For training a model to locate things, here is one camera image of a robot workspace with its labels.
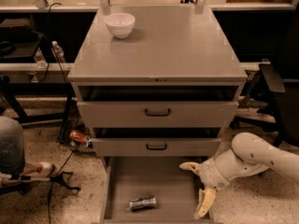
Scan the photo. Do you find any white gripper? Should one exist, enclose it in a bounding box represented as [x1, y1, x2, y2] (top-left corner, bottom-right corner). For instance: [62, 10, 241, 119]
[179, 158, 230, 219]

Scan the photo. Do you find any silver redbull can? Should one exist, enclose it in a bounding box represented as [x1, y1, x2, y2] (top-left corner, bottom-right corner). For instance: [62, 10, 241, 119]
[129, 196, 157, 211]

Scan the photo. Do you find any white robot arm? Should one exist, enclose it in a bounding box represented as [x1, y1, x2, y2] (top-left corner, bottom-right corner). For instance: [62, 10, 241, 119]
[179, 133, 299, 219]

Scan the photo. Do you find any grey open bottom drawer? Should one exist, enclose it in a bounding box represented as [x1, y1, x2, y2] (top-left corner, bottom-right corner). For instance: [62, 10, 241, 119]
[100, 157, 215, 224]

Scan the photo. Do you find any grey metal drawer cabinet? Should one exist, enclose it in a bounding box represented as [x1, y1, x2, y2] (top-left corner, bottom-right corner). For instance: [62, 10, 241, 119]
[67, 5, 249, 161]

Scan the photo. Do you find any grey middle drawer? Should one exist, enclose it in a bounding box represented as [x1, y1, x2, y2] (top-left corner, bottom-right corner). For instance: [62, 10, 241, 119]
[91, 138, 221, 157]

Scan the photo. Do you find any grey top drawer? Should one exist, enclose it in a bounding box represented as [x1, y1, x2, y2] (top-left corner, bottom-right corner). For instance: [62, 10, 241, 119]
[78, 102, 238, 128]

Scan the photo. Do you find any black office chair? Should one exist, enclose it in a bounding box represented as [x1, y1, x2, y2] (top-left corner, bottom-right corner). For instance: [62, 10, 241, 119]
[229, 3, 299, 147]

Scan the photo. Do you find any orange bottle on floor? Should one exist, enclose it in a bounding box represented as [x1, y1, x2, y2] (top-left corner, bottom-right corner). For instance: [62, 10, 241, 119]
[70, 130, 93, 147]

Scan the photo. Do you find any white red sneaker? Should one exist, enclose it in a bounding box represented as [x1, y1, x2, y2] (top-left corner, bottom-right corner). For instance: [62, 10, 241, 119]
[21, 161, 54, 177]

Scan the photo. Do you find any white ceramic bowl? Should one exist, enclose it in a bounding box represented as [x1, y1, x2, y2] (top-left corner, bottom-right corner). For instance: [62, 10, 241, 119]
[104, 13, 135, 38]

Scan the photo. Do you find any black tripod stand base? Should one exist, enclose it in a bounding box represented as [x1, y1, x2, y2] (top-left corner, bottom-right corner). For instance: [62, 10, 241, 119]
[0, 172, 80, 195]

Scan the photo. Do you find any clear plastic water bottle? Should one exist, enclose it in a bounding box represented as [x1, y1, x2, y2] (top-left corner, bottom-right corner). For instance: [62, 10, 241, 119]
[52, 41, 66, 63]

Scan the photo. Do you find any black wire basket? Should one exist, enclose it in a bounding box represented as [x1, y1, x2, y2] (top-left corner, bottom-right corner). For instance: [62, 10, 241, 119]
[64, 105, 95, 156]

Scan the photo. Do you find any black floor cable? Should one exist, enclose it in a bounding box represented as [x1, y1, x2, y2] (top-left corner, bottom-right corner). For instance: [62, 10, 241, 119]
[46, 149, 75, 224]

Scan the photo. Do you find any black desk frame left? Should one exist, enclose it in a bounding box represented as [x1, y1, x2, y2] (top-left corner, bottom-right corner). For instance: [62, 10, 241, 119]
[0, 77, 74, 143]

